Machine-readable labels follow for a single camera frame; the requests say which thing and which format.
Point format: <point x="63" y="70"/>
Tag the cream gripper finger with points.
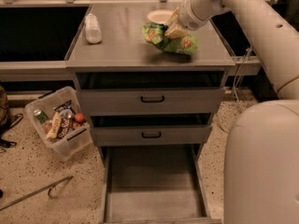
<point x="173" y="17"/>
<point x="174" y="31"/>

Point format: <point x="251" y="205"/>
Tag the green rice chip bag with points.
<point x="153" y="34"/>

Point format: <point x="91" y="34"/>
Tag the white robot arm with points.
<point x="261" y="164"/>

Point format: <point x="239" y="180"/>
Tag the grey metal drawer cabinet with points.
<point x="125" y="61"/>

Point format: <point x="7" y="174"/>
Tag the top grey drawer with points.
<point x="149" y="102"/>

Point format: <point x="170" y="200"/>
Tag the middle grey drawer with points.
<point x="150" y="136"/>

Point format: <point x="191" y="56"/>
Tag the brown snack bag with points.
<point x="65" y="128"/>

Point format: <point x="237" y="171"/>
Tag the bottom grey open drawer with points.
<point x="154" y="185"/>

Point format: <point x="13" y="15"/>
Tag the white paper bowl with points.
<point x="160" y="16"/>

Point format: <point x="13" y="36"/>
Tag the clear plastic water bottle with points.
<point x="92" y="29"/>

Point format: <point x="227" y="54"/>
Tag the red apple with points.
<point x="79" y="118"/>

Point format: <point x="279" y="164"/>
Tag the dark snack packet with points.
<point x="64" y="106"/>

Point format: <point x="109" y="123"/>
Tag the silver can top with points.
<point x="66" y="114"/>

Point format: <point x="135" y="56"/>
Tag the clear plastic storage bin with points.
<point x="74" y="141"/>

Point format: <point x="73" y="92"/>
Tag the yellow snack bar packet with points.
<point x="55" y="126"/>

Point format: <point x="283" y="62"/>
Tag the green soda can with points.
<point x="41" y="116"/>

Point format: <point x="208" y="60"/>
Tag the metal rod on floor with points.
<point x="31" y="194"/>

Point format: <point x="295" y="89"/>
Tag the dark backpack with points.
<point x="7" y="120"/>

